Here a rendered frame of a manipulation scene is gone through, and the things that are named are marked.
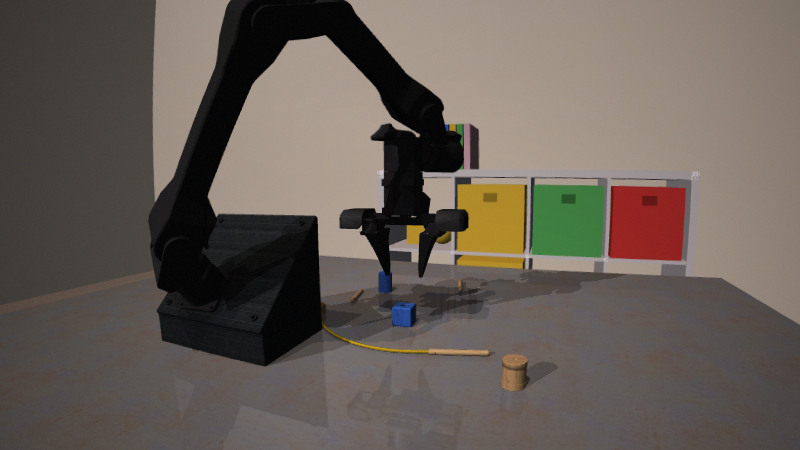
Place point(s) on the blue square block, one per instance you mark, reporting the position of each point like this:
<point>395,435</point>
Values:
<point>404,314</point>

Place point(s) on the blue cylinder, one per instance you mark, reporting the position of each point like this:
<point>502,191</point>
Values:
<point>385,282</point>

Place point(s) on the yellow string with wooden stick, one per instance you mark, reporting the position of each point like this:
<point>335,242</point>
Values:
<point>451,352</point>

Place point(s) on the thin tan wooden stick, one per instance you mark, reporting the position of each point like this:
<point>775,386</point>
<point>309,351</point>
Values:
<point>353,299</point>

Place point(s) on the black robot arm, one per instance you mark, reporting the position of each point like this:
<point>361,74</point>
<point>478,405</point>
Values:
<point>253,34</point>

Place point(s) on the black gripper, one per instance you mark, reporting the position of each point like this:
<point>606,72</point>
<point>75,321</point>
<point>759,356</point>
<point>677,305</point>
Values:
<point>403,195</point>

